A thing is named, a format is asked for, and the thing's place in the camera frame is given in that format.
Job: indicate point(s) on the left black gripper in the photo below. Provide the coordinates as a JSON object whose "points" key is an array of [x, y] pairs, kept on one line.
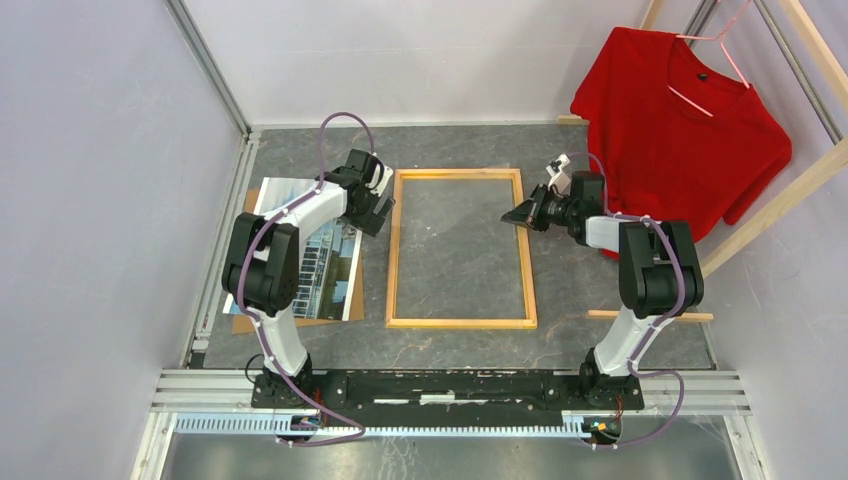
{"points": [[371, 223]]}

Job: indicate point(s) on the yellow wooden picture frame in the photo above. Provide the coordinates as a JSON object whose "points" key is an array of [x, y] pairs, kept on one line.
{"points": [[393, 320]]}

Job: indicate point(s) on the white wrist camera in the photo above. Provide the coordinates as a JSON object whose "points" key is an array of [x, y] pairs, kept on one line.
{"points": [[381, 179], [559, 179]]}

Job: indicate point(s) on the red t-shirt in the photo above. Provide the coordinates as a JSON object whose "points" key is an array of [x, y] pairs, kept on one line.
{"points": [[676, 139]]}

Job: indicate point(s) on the building photo print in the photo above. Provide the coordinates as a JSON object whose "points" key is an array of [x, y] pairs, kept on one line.
{"points": [[327, 290]]}

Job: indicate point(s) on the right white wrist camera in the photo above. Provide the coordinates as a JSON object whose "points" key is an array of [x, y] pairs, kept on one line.
{"points": [[559, 179]]}

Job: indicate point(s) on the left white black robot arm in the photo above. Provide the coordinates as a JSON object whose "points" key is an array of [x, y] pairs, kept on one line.
{"points": [[265, 252]]}

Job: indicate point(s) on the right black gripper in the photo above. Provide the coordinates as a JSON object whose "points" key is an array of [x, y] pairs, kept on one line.
{"points": [[523, 213]]}

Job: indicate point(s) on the brown cardboard backing board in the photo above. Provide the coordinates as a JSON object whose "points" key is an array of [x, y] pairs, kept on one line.
{"points": [[242, 325]]}

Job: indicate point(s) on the aluminium rail frame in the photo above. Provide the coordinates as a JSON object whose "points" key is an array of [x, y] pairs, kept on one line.
{"points": [[714, 437]]}

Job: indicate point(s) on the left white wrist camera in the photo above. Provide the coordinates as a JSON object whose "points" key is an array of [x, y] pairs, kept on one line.
{"points": [[381, 179]]}

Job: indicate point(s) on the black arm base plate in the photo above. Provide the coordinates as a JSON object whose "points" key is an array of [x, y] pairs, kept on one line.
{"points": [[446, 398]]}

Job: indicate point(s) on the wooden clothes rack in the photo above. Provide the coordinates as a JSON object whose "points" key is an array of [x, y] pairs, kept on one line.
{"points": [[762, 199]]}

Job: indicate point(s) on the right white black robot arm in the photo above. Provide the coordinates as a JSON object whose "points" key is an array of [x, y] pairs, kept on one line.
{"points": [[659, 274]]}

